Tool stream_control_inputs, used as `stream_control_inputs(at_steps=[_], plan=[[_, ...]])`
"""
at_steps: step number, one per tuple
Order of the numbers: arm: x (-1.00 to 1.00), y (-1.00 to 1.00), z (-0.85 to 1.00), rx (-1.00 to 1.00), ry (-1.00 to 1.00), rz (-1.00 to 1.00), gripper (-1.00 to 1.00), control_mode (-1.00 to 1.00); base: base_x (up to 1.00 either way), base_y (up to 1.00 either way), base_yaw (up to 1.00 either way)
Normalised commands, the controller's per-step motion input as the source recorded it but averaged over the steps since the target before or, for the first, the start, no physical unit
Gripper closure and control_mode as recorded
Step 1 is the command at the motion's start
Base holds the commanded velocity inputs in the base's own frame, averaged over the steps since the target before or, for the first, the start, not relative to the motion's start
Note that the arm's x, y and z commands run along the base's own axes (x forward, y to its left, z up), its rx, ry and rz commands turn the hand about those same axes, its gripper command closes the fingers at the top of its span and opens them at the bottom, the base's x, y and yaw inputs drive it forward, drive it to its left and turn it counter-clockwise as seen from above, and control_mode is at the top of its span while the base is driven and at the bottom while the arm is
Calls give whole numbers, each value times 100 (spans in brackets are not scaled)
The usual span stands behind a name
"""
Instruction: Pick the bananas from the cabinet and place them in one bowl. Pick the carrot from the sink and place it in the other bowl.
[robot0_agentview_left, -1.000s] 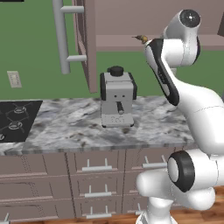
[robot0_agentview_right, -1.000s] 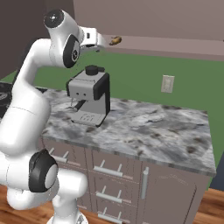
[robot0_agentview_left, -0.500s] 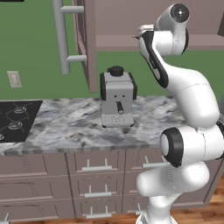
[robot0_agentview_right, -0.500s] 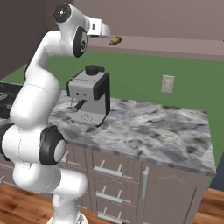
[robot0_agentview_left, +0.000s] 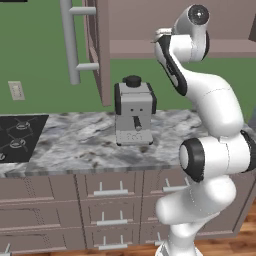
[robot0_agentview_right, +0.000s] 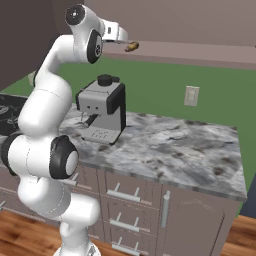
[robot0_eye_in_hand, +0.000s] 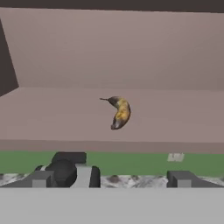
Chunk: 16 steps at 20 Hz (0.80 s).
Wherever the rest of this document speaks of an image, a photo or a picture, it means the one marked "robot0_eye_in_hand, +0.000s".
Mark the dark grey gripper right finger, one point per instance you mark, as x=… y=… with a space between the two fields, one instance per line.
x=182 y=178

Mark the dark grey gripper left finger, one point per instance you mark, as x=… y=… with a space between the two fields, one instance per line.
x=40 y=178

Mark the brown open cabinet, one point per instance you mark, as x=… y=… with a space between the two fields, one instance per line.
x=112 y=75

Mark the spotted yellow banana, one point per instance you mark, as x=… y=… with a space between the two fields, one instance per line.
x=121 y=113

